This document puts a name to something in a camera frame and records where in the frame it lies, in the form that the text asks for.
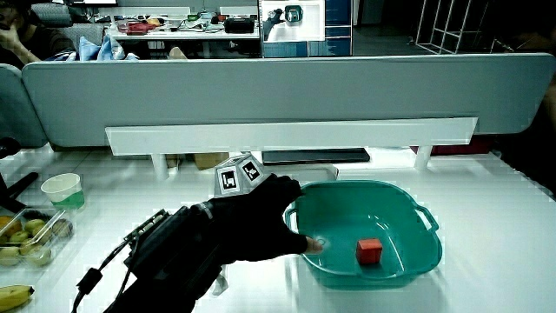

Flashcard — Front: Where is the person's left hand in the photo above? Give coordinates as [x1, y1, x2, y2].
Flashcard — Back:
[206, 152, 325, 264]

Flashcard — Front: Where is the red block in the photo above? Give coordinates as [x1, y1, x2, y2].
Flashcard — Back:
[355, 237, 384, 265]

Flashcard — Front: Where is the brown cardboard box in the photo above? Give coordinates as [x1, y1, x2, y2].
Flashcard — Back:
[192, 151, 230, 171]

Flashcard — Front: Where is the white flat box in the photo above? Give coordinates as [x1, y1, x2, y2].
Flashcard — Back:
[276, 163, 340, 182]

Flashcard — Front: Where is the teal plastic basin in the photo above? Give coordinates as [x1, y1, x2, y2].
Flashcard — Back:
[284, 179, 443, 289]

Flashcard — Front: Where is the white desk shelf riser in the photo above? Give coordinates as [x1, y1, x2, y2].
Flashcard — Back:
[105, 117, 480, 182]

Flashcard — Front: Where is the long grey divider panel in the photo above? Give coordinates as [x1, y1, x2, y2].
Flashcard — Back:
[21, 52, 556, 149]

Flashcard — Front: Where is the white green paper cup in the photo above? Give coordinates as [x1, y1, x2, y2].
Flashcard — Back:
[40, 172, 86, 210]

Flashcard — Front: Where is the black carrying case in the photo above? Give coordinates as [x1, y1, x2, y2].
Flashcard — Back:
[222, 17, 256, 35]

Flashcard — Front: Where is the computer monitor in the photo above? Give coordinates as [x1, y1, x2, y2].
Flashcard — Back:
[259, 0, 327, 43]

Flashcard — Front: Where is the white background table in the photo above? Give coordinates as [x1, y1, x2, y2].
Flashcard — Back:
[105, 5, 261, 59]

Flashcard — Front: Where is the clear plastic fruit container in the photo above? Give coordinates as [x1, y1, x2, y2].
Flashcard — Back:
[0, 206, 75, 271]

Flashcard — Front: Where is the pile of assorted fruits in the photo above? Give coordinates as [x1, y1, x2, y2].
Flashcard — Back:
[0, 215, 74, 268]

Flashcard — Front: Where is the red tray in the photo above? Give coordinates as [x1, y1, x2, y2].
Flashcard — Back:
[124, 21, 157, 37]

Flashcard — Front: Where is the blue cloth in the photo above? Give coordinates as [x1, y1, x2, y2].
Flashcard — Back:
[55, 34, 140, 62]

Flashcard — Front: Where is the yellow banana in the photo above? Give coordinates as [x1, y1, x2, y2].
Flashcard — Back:
[0, 284, 36, 313]

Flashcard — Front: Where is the grey office chair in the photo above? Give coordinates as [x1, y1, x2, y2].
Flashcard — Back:
[30, 2, 107, 52]

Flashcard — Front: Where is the short grey divider panel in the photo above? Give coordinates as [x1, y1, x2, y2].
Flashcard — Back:
[0, 63, 49, 149]

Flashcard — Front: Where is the black camera stand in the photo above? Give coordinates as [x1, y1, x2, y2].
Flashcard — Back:
[0, 137, 40, 214]

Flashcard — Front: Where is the white metal rack frame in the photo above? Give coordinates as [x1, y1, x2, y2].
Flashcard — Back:
[414, 0, 494, 56]

